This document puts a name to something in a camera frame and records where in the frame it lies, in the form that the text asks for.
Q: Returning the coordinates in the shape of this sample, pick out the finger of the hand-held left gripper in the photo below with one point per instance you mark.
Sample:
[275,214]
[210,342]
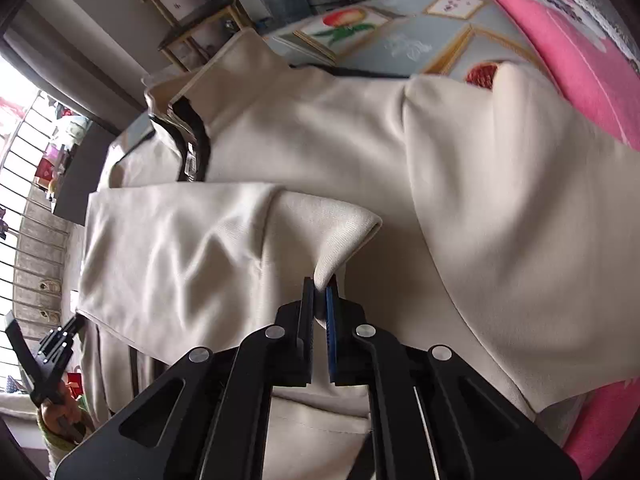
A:
[57,350]
[22,355]

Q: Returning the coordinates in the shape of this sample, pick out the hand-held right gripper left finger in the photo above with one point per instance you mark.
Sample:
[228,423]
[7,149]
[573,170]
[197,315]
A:
[307,330]

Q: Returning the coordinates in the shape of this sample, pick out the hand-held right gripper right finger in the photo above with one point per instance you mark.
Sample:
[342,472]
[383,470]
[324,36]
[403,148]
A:
[331,330]

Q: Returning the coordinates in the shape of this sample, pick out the beige zip jacket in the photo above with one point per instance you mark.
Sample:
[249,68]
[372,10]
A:
[310,135]

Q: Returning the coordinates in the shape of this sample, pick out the person's left hand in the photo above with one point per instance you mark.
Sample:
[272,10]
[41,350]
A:
[60,417]

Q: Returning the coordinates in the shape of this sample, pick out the person's green clothing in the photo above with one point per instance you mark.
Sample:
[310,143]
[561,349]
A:
[62,447]

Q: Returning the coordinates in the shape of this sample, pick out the metal window railing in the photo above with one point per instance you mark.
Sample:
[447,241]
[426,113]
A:
[30,220]

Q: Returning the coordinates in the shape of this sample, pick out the dark flat board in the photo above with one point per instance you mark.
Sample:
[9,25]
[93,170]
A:
[85,180]

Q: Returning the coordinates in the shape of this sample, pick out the grey curtain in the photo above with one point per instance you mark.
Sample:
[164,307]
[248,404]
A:
[75,50]

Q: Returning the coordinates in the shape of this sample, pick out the wooden chair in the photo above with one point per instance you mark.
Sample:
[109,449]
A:
[197,25]

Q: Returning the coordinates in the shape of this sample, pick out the black rice cooker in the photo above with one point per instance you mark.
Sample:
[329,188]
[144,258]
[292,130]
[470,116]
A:
[330,0]

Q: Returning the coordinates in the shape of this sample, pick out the pink blanket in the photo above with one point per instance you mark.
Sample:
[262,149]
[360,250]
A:
[565,70]

